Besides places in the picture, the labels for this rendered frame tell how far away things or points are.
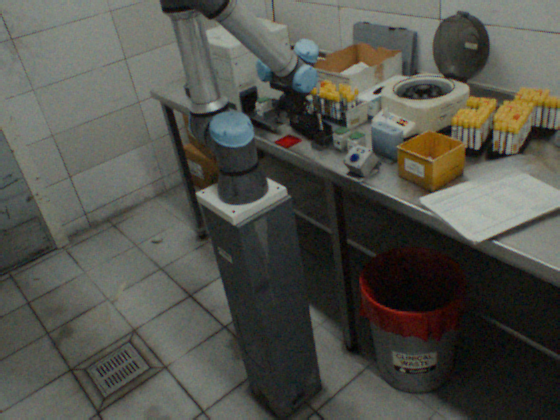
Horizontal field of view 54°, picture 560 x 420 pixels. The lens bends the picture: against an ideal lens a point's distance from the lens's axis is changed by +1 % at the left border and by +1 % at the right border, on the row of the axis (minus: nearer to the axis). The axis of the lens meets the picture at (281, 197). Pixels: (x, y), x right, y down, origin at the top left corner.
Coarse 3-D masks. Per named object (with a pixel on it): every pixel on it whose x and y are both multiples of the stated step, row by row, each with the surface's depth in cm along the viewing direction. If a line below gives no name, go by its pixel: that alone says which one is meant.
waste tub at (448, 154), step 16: (416, 144) 158; (432, 144) 160; (448, 144) 155; (464, 144) 149; (400, 160) 155; (416, 160) 149; (432, 160) 145; (448, 160) 148; (464, 160) 153; (400, 176) 158; (416, 176) 152; (432, 176) 147; (448, 176) 151
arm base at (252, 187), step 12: (252, 168) 151; (228, 180) 152; (240, 180) 151; (252, 180) 152; (264, 180) 157; (228, 192) 153; (240, 192) 152; (252, 192) 153; (264, 192) 155; (240, 204) 153
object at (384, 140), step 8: (376, 128) 166; (384, 128) 164; (392, 128) 164; (376, 136) 167; (384, 136) 164; (392, 136) 161; (400, 136) 162; (376, 144) 169; (384, 144) 166; (392, 144) 162; (400, 144) 164; (376, 152) 171; (384, 152) 167; (392, 152) 164; (384, 160) 166; (392, 160) 165
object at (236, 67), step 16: (208, 32) 211; (224, 32) 207; (272, 32) 200; (224, 48) 193; (240, 48) 194; (288, 48) 208; (224, 64) 198; (240, 64) 196; (256, 64) 200; (224, 80) 203; (240, 80) 198; (256, 80) 203; (224, 96) 208; (240, 96) 200; (256, 96) 206; (272, 96) 211
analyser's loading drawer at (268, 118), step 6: (252, 108) 208; (246, 114) 204; (252, 114) 203; (264, 114) 196; (270, 114) 198; (258, 120) 199; (264, 120) 197; (270, 120) 192; (276, 120) 194; (276, 126) 195
